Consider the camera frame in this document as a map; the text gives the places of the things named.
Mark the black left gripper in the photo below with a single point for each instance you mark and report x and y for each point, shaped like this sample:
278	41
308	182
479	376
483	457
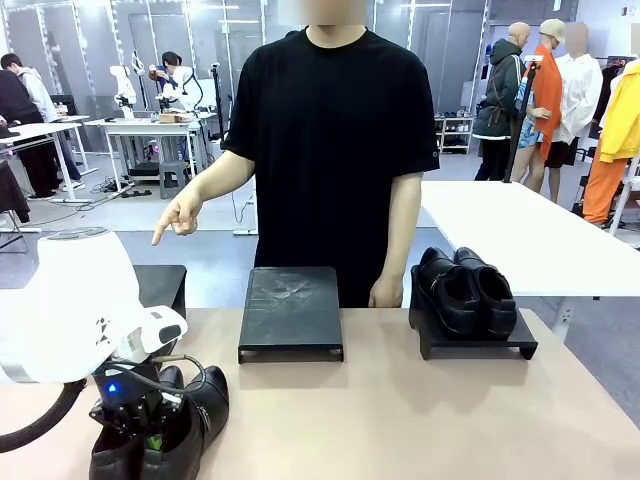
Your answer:
117	395

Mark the person's left forearm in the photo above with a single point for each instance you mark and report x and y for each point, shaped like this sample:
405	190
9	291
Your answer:
400	245

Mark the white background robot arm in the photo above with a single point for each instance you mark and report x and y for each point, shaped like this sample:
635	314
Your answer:
124	90
185	90

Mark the person's right forearm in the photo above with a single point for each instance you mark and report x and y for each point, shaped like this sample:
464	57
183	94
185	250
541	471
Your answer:
225	177

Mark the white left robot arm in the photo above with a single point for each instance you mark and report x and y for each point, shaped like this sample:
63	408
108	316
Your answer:
75	300

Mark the black shoe stand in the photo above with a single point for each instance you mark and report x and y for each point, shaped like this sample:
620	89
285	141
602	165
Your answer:
160	285
480	345
291	310

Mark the background person in black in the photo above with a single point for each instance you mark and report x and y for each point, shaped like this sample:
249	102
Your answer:
20	150

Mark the person in black T-shirt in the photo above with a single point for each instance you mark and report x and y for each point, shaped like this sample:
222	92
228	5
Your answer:
335	150

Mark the background person in grey hoodie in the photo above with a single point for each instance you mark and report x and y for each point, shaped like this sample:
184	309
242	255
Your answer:
40	95

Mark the background person with dark hair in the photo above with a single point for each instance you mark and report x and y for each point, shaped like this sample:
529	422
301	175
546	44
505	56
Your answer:
167	67

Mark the person's right hand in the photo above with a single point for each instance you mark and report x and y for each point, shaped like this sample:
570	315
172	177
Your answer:
180	215

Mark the person's left hand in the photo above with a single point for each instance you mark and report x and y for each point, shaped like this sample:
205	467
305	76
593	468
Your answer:
386	292

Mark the grey plastic stool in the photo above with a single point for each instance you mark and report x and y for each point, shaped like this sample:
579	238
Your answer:
174	180

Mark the white background workbench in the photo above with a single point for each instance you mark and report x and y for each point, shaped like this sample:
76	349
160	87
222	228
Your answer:
135	125

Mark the brown cardboard box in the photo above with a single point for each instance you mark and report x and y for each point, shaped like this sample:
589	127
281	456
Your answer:
172	118

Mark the white background desk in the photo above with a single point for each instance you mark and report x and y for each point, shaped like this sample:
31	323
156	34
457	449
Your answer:
45	131

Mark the large white table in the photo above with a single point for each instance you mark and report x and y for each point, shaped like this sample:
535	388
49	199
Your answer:
525	225

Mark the white shoe rack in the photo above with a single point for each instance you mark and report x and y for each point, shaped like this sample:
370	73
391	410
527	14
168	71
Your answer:
455	135

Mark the mannequin in dark jacket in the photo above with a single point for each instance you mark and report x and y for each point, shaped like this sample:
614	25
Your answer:
500	100

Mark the orange hanging trousers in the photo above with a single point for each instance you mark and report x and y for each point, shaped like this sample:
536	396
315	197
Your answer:
602	190

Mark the mannequin in orange garment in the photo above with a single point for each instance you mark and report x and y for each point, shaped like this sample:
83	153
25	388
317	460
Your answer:
545	95

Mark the figure in white shirt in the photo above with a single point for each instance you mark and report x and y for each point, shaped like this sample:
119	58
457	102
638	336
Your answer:
580	100

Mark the yellow hanging jacket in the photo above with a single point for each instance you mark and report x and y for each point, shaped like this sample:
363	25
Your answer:
622	115

